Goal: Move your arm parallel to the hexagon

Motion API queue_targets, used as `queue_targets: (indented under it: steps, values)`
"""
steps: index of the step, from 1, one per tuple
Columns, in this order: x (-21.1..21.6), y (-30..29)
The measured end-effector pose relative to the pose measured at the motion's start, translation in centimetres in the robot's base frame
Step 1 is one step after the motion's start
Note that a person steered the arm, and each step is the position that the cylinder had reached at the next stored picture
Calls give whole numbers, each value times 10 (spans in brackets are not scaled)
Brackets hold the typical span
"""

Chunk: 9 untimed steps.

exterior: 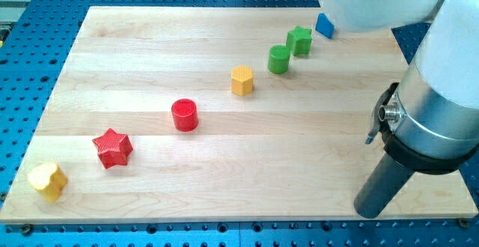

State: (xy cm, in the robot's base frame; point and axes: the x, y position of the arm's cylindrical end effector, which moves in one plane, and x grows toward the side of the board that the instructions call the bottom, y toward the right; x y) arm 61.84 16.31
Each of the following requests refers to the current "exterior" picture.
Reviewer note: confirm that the yellow hexagon block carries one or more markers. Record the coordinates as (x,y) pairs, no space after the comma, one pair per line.
(242,78)

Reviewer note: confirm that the green star block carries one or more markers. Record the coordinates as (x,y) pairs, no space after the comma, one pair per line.
(299,40)

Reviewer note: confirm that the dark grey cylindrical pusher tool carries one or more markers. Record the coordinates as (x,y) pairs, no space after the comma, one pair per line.
(386,180)

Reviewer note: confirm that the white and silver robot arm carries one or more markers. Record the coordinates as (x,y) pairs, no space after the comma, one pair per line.
(434,126)

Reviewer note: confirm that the yellow heart block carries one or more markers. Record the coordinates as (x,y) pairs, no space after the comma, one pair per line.
(48,179)

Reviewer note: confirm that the green cylinder block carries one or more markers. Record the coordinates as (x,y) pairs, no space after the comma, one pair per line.
(279,58)

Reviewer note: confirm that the light wooden board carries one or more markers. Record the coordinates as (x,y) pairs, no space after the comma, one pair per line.
(293,149)

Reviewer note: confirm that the blue block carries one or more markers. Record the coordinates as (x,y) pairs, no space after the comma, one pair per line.
(324,26)

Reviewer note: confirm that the red star block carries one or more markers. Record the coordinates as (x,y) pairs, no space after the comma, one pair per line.
(113,148)

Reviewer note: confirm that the red cylinder block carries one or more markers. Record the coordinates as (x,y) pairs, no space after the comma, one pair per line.
(185,115)

